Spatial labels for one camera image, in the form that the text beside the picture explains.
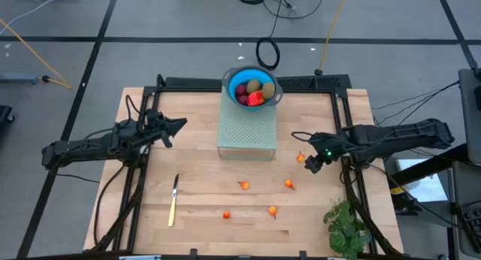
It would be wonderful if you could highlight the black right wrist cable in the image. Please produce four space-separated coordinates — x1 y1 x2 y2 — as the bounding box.
291 131 313 143

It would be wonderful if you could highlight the green artificial leafy plant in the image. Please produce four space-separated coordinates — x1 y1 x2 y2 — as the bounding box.
322 199 373 260

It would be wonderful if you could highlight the knife with cream handle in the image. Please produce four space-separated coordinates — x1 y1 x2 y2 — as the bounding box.
167 172 180 228

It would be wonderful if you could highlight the red yellow toy mango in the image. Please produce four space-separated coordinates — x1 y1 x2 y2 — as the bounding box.
247 90 266 107

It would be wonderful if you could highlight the coiled black floor cable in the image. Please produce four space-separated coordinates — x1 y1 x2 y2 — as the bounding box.
255 0 298 79

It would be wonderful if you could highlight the white floor cable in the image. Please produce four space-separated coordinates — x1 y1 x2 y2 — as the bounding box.
0 0 65 26

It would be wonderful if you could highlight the blue collapsible bowl grey rim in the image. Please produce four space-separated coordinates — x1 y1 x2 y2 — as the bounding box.
222 65 284 112

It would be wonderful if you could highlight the thin black cable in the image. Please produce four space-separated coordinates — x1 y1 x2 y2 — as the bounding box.
371 81 461 135

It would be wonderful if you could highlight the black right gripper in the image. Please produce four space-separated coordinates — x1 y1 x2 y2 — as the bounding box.
304 134 352 174

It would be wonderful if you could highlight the brown toy kiwi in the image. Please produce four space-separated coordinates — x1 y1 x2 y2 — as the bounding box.
262 81 276 100
246 78 262 95

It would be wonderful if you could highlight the pale green perforated metal shelf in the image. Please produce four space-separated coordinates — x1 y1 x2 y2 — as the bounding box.
216 87 278 162

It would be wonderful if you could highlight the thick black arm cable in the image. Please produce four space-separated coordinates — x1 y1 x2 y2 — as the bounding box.
92 164 129 249

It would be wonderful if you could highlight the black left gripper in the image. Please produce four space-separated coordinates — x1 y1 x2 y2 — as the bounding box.
142 108 188 149

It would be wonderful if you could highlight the yellow hanging cable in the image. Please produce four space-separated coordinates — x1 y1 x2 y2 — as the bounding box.
314 0 349 77
0 18 74 90

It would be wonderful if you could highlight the black support beam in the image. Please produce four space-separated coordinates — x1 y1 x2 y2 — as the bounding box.
390 142 470 186

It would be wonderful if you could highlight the grey cabinet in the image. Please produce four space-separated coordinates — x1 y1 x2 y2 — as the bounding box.
457 67 481 165

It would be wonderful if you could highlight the grey floor bar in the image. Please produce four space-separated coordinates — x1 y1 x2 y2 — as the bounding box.
0 72 39 84

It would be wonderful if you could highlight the black floor object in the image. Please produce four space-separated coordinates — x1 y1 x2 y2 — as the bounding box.
0 104 15 125

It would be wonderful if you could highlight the grey keypad device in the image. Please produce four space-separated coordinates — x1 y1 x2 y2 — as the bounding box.
450 160 481 259

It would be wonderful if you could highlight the white sheet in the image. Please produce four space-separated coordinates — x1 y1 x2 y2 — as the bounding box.
396 158 449 204

